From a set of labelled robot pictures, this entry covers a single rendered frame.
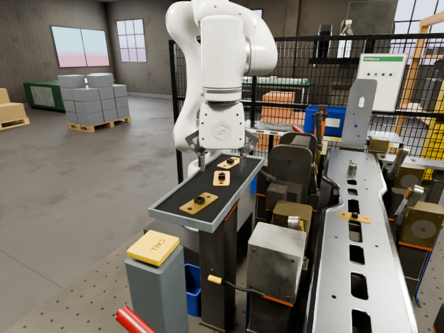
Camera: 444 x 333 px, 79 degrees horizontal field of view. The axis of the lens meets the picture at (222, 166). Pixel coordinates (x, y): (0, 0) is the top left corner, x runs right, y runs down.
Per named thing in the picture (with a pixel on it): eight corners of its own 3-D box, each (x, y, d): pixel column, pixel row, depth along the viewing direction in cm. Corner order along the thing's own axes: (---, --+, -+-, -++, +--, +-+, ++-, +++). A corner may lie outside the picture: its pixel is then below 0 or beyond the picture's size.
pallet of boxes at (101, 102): (110, 118, 671) (102, 73, 630) (131, 121, 639) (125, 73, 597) (68, 128, 583) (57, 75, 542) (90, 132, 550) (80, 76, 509)
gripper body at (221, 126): (196, 99, 55) (198, 150, 59) (246, 99, 55) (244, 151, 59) (200, 94, 62) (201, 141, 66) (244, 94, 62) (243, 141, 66)
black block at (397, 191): (404, 265, 103) (426, 197, 92) (375, 258, 106) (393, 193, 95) (402, 256, 107) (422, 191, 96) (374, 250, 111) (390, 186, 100)
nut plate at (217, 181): (229, 186, 62) (229, 182, 61) (213, 186, 62) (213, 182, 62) (229, 172, 70) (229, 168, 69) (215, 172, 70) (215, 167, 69)
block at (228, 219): (224, 334, 77) (225, 196, 60) (199, 324, 80) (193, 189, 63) (236, 306, 85) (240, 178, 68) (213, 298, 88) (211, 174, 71)
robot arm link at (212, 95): (197, 88, 54) (198, 104, 55) (242, 88, 54) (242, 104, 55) (202, 84, 62) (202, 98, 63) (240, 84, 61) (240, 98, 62)
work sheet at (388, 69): (394, 112, 152) (408, 53, 140) (350, 110, 160) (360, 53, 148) (393, 111, 154) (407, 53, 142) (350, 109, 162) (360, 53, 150)
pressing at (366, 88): (364, 148, 139) (378, 78, 126) (339, 145, 143) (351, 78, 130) (364, 147, 139) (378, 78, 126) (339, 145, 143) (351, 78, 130)
